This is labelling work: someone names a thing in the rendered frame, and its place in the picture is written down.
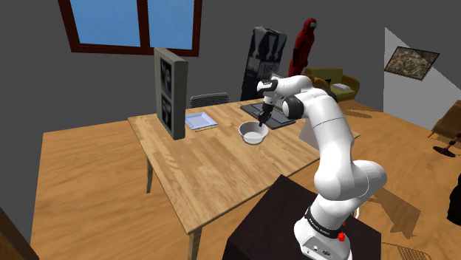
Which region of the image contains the black object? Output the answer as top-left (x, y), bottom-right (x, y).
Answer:
top-left (446, 172), bottom-right (461, 227)

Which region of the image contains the red-framed window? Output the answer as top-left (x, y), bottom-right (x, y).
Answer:
top-left (57, 0), bottom-right (203, 58)

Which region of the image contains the pale blue square tray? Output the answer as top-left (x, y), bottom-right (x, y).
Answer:
top-left (185, 111), bottom-right (219, 131)

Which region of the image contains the dark wooden furniture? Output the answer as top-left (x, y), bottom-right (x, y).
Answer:
top-left (0, 207), bottom-right (40, 260)

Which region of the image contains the red hooded figure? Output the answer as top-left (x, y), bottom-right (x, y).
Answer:
top-left (287, 18), bottom-right (318, 78)

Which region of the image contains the framed wall picture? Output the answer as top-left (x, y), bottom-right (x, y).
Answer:
top-left (383, 46), bottom-right (440, 81)

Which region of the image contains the white bowl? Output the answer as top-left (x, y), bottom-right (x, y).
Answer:
top-left (238, 120), bottom-right (270, 146)

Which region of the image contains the grey mesh chair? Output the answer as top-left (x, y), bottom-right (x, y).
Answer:
top-left (189, 92), bottom-right (230, 109)

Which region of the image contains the black printed panel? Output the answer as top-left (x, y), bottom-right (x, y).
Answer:
top-left (239, 26), bottom-right (288, 102)

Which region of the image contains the wooden table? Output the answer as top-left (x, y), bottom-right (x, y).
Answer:
top-left (127, 97), bottom-right (361, 260)

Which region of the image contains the dark flat laptop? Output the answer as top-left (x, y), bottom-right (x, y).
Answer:
top-left (239, 100), bottom-right (297, 131)

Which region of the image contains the olive green armchair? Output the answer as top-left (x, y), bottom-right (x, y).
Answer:
top-left (303, 67), bottom-right (361, 103)

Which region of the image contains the grey upright box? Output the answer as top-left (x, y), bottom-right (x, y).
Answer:
top-left (153, 47), bottom-right (189, 140)

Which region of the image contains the dark robot stand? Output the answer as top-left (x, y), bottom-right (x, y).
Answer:
top-left (221, 174), bottom-right (382, 260)

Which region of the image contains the dark round floor stand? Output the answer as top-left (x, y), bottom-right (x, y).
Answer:
top-left (432, 132), bottom-right (461, 158)

